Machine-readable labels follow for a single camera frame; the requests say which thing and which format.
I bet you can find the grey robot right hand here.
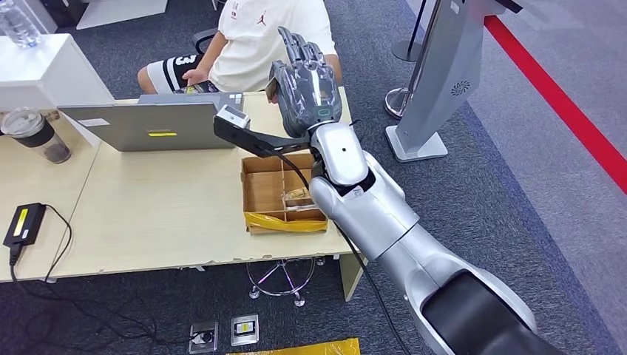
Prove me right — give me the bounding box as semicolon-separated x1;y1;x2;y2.
266;25;343;139

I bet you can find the person's right hand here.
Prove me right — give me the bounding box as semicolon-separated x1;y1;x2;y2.
182;67;211;88

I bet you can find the black smartphone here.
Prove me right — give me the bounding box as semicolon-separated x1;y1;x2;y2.
174;81;220;95

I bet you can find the person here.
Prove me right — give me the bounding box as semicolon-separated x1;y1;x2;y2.
137;0;342;95

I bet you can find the black card reader yellow label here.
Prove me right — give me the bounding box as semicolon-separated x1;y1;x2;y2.
2;202;47;248

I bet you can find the black office chair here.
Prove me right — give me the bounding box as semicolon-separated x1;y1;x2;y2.
192;27;220;55

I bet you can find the grey laptop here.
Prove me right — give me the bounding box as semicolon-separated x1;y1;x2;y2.
58;91;245;153

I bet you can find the chrome stanchion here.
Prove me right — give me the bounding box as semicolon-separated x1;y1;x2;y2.
383;0;441;121

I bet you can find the white platform board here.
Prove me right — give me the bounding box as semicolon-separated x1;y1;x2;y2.
75;0;169;32

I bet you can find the grey stanchion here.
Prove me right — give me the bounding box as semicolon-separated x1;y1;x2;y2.
390;0;428;64

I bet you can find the cardboard box with dividers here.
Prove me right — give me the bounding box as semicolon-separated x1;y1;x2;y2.
240;153;329;236

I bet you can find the crumpled yellow tape strip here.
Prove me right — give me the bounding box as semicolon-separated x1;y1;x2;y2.
243;212;328;234

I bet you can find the grey kiosk stand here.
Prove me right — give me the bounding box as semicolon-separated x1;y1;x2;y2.
385;0;521;163

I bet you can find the dark cabinet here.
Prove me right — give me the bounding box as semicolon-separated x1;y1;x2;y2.
36;0;89;30

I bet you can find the white cabinet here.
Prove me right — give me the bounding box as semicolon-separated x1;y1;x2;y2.
0;33;115;148

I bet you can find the plastic cup with lid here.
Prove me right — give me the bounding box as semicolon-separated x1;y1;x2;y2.
0;107;72;165

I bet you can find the chrome stool base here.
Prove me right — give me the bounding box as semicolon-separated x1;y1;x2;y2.
245;257;325;308

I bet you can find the clear water bottle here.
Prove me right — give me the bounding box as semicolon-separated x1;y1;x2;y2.
0;0;43;49

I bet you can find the silver floor socket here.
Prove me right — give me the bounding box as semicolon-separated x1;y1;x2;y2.
230;313;260;348

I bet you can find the floor socket with plug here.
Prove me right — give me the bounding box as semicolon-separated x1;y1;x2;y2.
188;320;220;355

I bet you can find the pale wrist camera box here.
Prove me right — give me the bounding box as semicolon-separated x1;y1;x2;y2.
215;104;251;130

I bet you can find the black card reader cable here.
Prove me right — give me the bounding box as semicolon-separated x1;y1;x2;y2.
8;203;217;350

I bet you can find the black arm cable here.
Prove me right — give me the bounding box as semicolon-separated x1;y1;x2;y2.
269;146;413;355

